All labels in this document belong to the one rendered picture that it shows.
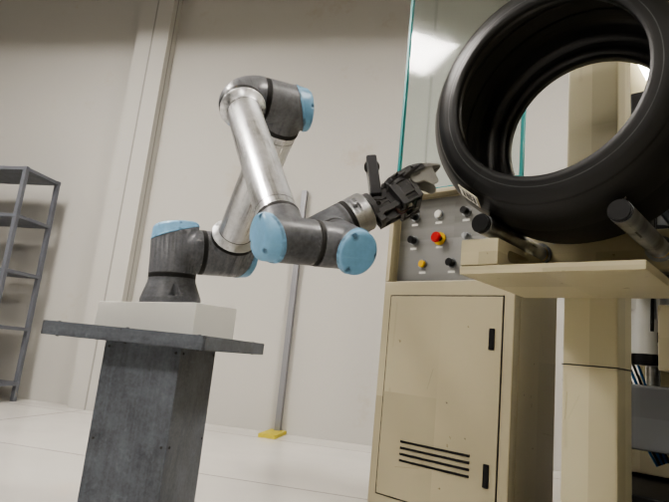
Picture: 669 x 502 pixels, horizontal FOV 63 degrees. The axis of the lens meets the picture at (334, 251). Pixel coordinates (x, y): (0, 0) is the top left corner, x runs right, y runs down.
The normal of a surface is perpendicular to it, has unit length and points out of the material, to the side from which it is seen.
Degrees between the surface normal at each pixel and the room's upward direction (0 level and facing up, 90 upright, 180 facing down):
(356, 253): 112
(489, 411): 90
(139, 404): 90
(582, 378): 90
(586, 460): 90
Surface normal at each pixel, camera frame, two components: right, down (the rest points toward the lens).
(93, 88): -0.19, -0.21
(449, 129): -0.78, -0.15
